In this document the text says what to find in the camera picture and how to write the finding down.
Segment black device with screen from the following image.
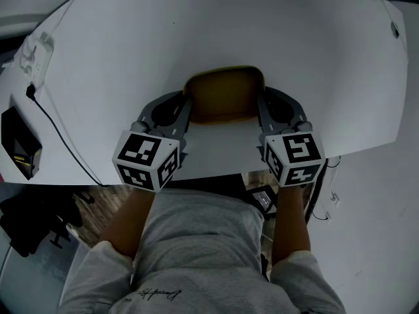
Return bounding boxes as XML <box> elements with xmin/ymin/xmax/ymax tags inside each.
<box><xmin>245</xmin><ymin>184</ymin><xmax>278</xmax><ymax>221</ymax></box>

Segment white table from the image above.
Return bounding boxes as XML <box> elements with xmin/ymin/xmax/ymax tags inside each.
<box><xmin>0</xmin><ymin>0</ymin><xmax>410</xmax><ymax>188</ymax></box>

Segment black floor cables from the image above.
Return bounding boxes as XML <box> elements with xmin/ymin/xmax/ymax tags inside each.
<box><xmin>306</xmin><ymin>155</ymin><xmax>342</xmax><ymax>222</ymax></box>

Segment white power strip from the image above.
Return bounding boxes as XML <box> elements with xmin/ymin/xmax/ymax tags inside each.
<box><xmin>14</xmin><ymin>32</ymin><xmax>55</xmax><ymax>90</ymax></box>

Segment person's right forearm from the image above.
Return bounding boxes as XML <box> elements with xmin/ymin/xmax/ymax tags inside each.
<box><xmin>271</xmin><ymin>184</ymin><xmax>312</xmax><ymax>265</ymax></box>

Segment black office chair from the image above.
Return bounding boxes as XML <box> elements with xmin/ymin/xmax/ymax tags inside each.
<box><xmin>0</xmin><ymin>187</ymin><xmax>96</xmax><ymax>258</ymax></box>

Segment person's grey shirt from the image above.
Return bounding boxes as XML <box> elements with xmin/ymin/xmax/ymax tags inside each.
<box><xmin>58</xmin><ymin>188</ymin><xmax>347</xmax><ymax>314</ymax></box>

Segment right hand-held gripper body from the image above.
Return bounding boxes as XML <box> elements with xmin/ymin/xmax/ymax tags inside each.
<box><xmin>258</xmin><ymin>121</ymin><xmax>327</xmax><ymax>188</ymax></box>

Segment black power cable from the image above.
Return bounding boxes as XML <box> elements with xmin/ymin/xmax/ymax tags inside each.
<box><xmin>26</xmin><ymin>82</ymin><xmax>111</xmax><ymax>188</ymax></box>

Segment black box with yellow print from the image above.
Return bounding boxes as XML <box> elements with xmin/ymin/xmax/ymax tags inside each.
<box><xmin>0</xmin><ymin>106</ymin><xmax>44</xmax><ymax>181</ymax></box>

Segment yellow rectangular tray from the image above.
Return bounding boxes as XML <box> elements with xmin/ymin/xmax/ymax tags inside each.
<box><xmin>183</xmin><ymin>65</ymin><xmax>266</xmax><ymax>125</ymax></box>

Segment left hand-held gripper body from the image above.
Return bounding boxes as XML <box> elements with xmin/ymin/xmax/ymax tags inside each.
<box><xmin>111</xmin><ymin>118</ymin><xmax>188</xmax><ymax>194</ymax></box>

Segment person's left forearm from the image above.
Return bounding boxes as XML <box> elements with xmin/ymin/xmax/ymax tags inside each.
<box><xmin>98</xmin><ymin>186</ymin><xmax>156</xmax><ymax>260</ymax></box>

